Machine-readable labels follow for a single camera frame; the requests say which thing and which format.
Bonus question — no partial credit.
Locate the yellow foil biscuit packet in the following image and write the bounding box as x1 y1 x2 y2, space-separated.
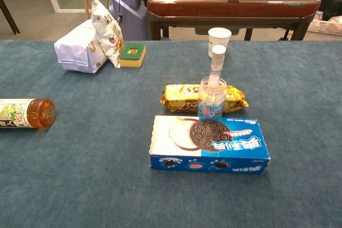
160 83 250 113

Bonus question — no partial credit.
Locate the dark table leg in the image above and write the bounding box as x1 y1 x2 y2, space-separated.
0 0 21 35

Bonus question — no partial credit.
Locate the purple robot base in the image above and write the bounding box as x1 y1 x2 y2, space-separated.
108 0 148 41

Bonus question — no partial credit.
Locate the blue Oreo cookie box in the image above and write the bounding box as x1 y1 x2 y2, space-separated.
149 115 271 175

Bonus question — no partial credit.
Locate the amber tea bottle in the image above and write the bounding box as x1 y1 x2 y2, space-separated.
0 98 57 129

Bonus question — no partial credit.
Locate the white paper cup blue print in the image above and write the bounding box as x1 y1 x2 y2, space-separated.
208 27 232 59

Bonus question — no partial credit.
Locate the clear plastic jar blue label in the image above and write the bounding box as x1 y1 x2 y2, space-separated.
198 76 228 119

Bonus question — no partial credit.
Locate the clear test tube white cap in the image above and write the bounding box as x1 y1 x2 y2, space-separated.
209 44 227 106

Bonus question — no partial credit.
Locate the white plastic basket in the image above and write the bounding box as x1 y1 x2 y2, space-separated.
307 11 342 36

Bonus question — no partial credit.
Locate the white paper bag package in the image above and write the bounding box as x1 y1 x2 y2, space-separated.
53 19 108 74

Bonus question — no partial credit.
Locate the white printed chip bag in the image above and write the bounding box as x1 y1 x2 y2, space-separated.
90 0 125 68

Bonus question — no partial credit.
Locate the green and yellow sponge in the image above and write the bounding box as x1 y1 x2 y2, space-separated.
118 42 147 68

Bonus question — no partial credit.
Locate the brown mahjong table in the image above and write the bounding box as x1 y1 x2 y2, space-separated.
146 0 322 41

